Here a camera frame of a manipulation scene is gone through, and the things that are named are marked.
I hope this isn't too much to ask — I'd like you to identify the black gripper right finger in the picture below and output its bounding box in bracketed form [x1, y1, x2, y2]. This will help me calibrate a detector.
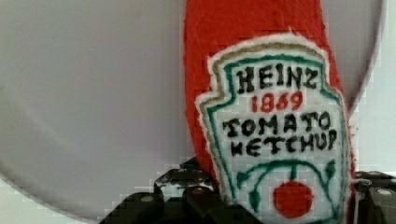
[353, 171, 396, 224]

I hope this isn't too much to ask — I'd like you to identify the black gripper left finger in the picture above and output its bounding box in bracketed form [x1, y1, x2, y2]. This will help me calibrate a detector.
[154, 158, 219, 202]

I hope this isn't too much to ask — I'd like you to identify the red plush ketchup bottle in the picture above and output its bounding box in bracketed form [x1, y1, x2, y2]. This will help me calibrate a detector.
[184, 0, 354, 224]

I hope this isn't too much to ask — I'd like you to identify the round grey plate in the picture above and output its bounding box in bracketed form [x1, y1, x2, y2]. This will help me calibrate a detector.
[1, 0, 392, 224]

